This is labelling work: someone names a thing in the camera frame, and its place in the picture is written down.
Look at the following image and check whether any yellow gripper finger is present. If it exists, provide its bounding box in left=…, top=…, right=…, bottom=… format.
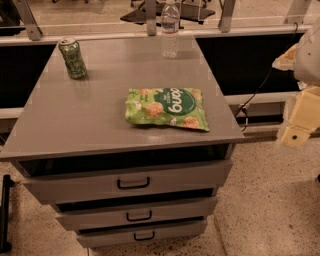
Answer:
left=272, top=44, right=297, bottom=71
left=280, top=86, right=320, bottom=148

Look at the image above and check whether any clear plastic water bottle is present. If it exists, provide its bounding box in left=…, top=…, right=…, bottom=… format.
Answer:
left=161, top=0, right=180, bottom=58

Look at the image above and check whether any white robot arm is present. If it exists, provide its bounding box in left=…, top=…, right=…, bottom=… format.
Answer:
left=272, top=19, right=320, bottom=148

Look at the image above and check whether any green snack bag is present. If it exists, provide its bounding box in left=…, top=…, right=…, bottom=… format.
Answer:
left=125, top=88, right=209, bottom=131

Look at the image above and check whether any grey drawer cabinet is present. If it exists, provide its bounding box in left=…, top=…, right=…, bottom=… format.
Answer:
left=1, top=37, right=242, bottom=236

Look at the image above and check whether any bottom grey drawer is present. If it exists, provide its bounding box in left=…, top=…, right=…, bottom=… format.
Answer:
left=77, top=218, right=207, bottom=248

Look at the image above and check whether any grey drawer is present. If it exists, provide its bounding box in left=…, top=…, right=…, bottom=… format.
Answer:
left=56, top=197, right=217, bottom=231
left=24, top=160, right=232, bottom=204
left=77, top=218, right=207, bottom=248

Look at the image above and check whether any green soda can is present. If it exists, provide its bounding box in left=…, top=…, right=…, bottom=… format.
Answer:
left=58, top=37, right=87, bottom=79

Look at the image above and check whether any middle grey drawer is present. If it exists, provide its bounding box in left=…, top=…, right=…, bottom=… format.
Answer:
left=56, top=197, right=217, bottom=231

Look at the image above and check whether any top grey drawer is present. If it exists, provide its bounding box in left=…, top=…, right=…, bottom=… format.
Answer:
left=24, top=160, right=232, bottom=204

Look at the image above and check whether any black floor stand leg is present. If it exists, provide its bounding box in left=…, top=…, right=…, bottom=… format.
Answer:
left=0, top=175, right=14, bottom=253

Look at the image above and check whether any grey metal rail frame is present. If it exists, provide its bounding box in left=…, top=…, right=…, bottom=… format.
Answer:
left=0, top=0, right=320, bottom=42

